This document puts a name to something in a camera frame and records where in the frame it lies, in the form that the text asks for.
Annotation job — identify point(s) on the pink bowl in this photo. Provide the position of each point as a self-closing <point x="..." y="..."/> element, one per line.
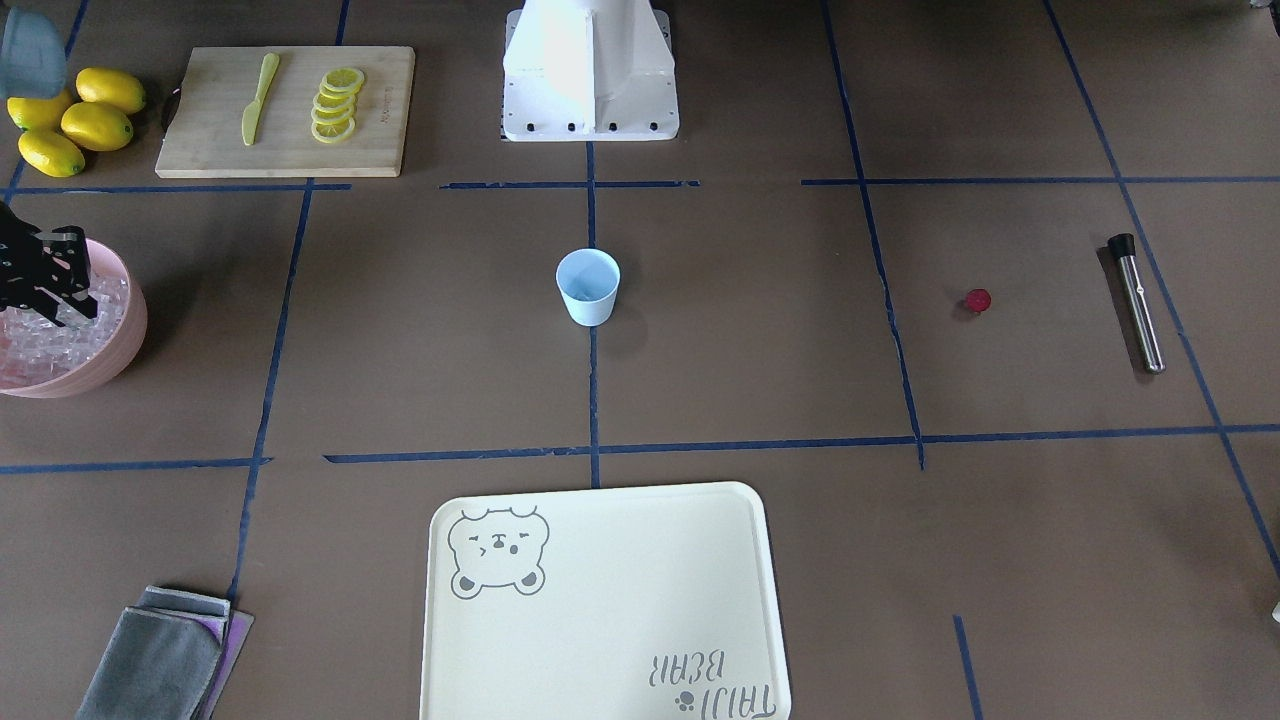
<point x="120" y="340"/>

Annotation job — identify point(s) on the yellow lemon back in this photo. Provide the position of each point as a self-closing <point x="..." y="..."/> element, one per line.
<point x="112" y="86"/>
<point x="30" y="113"/>

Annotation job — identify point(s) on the cream bear tray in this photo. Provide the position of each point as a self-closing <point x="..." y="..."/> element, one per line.
<point x="654" y="602"/>

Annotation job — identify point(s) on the purple cloth underneath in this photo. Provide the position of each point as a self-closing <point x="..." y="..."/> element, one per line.
<point x="236" y="633"/>

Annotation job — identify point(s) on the yellow lemon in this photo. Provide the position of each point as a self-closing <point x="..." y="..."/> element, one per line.
<point x="51" y="153"/>
<point x="30" y="113"/>
<point x="97" y="126"/>
<point x="112" y="86"/>

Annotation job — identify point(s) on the wooden cutting board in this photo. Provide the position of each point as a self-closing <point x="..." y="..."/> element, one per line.
<point x="204" y="139"/>

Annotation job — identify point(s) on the clear ice cubes pile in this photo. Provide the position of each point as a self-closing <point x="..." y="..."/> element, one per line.
<point x="50" y="345"/>

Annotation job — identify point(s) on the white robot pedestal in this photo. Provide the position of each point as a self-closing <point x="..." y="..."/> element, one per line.
<point x="588" y="71"/>

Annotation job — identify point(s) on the red strawberry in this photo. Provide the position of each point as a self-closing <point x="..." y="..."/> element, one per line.
<point x="978" y="301"/>

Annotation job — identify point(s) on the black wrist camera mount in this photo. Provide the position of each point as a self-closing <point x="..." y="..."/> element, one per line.
<point x="42" y="271"/>

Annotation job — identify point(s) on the yellow plastic knife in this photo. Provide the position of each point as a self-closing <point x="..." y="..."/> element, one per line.
<point x="251" y="113"/>

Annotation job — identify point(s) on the yellow lemon front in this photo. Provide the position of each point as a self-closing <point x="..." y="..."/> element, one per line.
<point x="51" y="153"/>
<point x="97" y="126"/>

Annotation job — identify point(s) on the lemon slices row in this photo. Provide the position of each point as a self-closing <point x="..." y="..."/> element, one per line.
<point x="333" y="112"/>

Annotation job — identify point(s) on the light blue plastic cup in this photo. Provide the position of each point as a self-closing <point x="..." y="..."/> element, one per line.
<point x="588" y="281"/>

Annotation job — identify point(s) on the steel muddler black tip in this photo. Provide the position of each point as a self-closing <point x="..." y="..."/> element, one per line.
<point x="1123" y="250"/>

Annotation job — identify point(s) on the grey folded cloth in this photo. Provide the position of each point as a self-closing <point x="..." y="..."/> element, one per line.
<point x="162" y="658"/>

